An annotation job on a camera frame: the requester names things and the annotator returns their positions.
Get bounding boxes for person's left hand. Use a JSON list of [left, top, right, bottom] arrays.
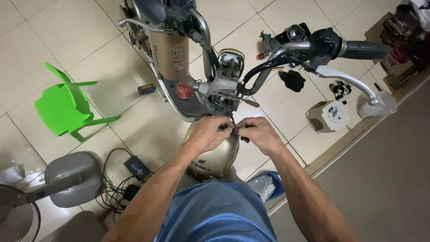
[[184, 116, 235, 157]]

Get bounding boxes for person's right hand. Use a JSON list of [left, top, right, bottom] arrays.
[[234, 117, 286, 158]]

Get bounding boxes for thin black wire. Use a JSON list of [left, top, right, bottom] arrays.
[[219, 114, 238, 136]]

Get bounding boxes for gold front fender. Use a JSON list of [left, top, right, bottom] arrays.
[[183, 121, 240, 179]]

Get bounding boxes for round red reflector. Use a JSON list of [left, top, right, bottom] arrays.
[[176, 83, 195, 100]]

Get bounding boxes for crumpled clear plastic sheet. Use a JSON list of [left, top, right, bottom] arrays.
[[248, 175, 277, 203]]

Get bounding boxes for blue plastic stool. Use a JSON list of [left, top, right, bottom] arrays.
[[246, 171, 286, 203]]

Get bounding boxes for black cloth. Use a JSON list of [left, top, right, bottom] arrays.
[[278, 69, 306, 93]]

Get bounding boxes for beige electric scooter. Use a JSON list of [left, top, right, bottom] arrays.
[[118, 0, 392, 179]]

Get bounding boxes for black scooter pedal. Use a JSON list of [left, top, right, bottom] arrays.
[[137, 84, 157, 96]]

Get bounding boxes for beige plastic stool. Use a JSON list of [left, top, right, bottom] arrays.
[[306, 100, 350, 134]]

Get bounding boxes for person's blue shorts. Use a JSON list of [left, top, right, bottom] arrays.
[[154, 175, 279, 242]]

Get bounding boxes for grey ignition lock part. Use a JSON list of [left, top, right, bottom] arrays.
[[259, 30, 281, 54]]

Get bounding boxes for black battery charger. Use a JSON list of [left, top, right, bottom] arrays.
[[124, 155, 152, 182]]

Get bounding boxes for small black power adapter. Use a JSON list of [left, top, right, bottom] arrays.
[[123, 184, 142, 202]]

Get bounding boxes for silver brake lever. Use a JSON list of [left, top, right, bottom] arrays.
[[315, 65, 380, 107]]

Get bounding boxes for clear plastic bag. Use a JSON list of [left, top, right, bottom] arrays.
[[357, 90, 398, 119]]

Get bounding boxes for grey standing fan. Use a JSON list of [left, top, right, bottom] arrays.
[[0, 151, 105, 242]]

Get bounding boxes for green plastic chair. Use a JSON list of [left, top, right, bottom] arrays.
[[34, 62, 122, 143]]

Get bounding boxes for brown cardboard piece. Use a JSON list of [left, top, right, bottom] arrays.
[[364, 12, 395, 43]]

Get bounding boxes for grey brown round seat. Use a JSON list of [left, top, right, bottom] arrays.
[[47, 211, 107, 242]]

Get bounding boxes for heap of clutter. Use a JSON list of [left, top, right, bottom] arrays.
[[380, 0, 430, 95]]

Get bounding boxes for wooden handled screwdriver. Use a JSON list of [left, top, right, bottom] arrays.
[[241, 97, 260, 108]]

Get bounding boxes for black box with chrome ring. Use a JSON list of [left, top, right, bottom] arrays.
[[275, 22, 312, 46]]

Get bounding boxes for tangle of black cables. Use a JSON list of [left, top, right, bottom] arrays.
[[95, 148, 156, 223]]

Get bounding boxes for black handlebar grip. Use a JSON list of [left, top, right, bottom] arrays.
[[342, 40, 392, 61]]

